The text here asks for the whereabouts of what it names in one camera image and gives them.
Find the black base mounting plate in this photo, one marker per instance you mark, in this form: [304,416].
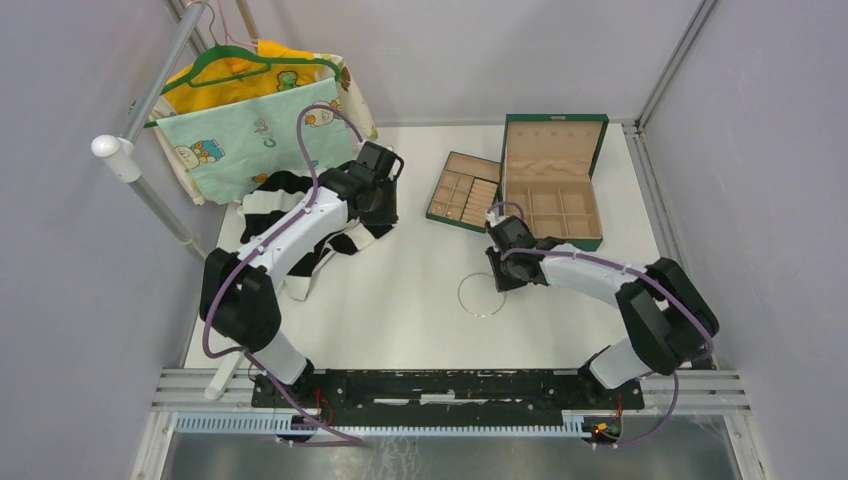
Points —
[458,398]

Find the green jewelry box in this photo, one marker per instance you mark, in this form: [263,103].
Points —
[547,164]

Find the mint cartoon print cloth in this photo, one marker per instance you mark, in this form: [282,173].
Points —
[227,151]

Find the yellow cartoon garment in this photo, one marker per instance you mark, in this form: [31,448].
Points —
[354,106]

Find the green jewelry tray with compartments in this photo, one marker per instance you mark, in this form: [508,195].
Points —
[468,186]

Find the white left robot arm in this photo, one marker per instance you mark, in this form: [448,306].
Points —
[239,288]

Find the black white striped cloth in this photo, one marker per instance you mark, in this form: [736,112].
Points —
[294,239]

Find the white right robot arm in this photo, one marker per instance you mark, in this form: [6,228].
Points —
[666,319]

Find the green clothes hanger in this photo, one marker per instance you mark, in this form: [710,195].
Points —
[228,87]

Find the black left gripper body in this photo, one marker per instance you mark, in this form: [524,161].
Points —
[384,209]

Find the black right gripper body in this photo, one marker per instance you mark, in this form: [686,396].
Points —
[504,275]

